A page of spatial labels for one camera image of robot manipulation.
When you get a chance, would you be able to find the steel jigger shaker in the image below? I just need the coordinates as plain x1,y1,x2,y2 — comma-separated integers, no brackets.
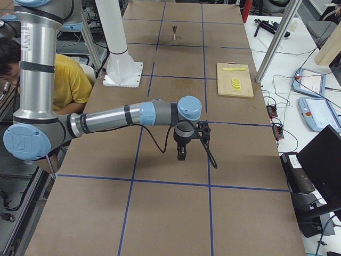
172,25,177,41

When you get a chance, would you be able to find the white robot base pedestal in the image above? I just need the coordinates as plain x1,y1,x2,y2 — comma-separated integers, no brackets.
95,0,143,88

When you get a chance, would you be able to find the wooden board leaning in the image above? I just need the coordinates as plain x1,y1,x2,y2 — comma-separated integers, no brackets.
315,23,341,66

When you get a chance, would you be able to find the teach pendant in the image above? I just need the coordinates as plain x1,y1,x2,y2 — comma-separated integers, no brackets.
293,68,326,97
298,97,340,133

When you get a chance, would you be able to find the bamboo cutting board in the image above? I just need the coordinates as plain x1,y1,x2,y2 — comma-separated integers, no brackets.
216,63,254,98

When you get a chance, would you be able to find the near teach pendant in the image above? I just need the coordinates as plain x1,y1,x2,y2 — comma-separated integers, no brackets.
298,97,340,133

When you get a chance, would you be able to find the grey office chair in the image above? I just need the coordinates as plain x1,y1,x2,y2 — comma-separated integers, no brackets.
306,2,341,49

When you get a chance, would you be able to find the person in yellow shirt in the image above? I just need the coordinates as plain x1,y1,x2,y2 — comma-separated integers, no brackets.
1,37,92,115

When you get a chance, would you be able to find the black monitor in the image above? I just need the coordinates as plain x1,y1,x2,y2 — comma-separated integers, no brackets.
296,125,340,222

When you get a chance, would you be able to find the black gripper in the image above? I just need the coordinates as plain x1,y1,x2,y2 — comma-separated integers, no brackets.
176,138,191,161

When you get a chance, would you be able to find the yellow plastic knife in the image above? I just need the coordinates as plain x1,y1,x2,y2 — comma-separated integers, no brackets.
222,67,247,71

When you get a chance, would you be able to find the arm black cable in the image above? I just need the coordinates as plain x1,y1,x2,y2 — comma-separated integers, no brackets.
141,119,218,169

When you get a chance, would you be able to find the far teach pendant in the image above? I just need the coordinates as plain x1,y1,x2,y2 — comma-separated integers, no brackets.
293,68,326,97

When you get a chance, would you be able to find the black tool on desk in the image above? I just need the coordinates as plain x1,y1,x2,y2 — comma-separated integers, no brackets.
254,19,279,37

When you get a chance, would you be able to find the aluminium frame post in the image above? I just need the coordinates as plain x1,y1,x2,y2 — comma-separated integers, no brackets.
255,0,302,83

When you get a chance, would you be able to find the black box with label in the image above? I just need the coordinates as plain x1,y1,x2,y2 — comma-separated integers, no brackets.
280,152,315,195

